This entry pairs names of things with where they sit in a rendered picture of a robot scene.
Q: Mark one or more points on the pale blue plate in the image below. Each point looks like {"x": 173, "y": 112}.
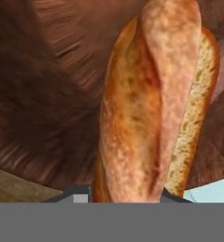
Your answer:
{"x": 212, "y": 191}

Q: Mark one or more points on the golden brown bread bun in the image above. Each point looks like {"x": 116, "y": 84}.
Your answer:
{"x": 138, "y": 119}

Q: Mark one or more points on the brown wooden bowl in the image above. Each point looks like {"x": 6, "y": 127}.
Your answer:
{"x": 44, "y": 91}

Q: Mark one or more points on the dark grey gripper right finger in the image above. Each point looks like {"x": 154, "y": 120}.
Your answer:
{"x": 170, "y": 197}

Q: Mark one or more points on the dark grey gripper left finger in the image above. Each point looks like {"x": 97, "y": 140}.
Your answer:
{"x": 75, "y": 193}

